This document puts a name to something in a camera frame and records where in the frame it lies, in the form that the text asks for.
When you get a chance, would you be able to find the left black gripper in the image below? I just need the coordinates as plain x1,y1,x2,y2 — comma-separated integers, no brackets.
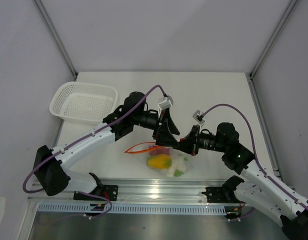
132,107,180,148

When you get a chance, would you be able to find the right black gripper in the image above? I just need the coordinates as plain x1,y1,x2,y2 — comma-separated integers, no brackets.
174,124,228,156

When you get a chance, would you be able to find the clear red zip bag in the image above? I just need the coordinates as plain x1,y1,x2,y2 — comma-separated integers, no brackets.
124,141,193,179

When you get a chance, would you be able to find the yellow green toy mango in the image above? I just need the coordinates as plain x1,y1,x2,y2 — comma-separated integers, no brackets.
146,154,172,170

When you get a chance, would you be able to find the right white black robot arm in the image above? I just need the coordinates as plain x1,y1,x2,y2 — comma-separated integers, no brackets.
179,122,308,240

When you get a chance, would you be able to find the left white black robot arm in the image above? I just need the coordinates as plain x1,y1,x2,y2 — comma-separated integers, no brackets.
33,91,180,200

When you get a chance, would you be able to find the white perforated plastic basket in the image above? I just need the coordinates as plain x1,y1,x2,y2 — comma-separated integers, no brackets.
49,81,119,125

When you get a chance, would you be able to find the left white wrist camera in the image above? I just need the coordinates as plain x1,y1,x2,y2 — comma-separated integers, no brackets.
157,95,174,114

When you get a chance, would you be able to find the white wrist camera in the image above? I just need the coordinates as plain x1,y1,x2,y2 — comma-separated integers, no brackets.
157,95,174,114
192,109,205,126

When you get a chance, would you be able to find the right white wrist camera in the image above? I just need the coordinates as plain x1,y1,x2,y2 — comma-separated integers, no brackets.
192,109,205,126

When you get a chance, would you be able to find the aluminium mounting rail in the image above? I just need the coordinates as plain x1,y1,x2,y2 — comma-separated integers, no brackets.
27,178,225,205

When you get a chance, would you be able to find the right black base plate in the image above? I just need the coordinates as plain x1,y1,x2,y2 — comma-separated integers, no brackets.
201,186,240,204

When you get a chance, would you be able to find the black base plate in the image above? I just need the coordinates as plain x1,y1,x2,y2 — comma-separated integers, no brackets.
201,186,240,204
73,185,119,202

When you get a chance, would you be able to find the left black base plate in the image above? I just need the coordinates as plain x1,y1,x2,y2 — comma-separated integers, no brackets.
73,185,119,202

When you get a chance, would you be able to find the white slotted cable duct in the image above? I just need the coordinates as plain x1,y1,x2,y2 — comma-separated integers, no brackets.
37,202,227,216

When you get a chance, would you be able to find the left aluminium frame post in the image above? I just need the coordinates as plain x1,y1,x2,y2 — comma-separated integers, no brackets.
31,0,78,79

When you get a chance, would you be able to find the aluminium frame post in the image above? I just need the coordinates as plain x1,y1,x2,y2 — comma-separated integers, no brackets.
31,0,78,79
249,0,301,81

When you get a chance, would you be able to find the right aluminium frame post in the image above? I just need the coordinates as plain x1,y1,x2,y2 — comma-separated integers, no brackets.
249,0,301,81

